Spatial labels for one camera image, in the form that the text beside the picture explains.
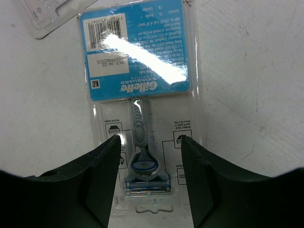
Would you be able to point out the clear blister razor pack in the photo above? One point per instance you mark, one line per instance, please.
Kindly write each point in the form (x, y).
(143, 77)
(42, 17)

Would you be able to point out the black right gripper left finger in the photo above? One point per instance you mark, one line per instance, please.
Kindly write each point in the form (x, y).
(78, 194)

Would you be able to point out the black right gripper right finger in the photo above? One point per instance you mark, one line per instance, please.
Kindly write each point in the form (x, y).
(224, 195)

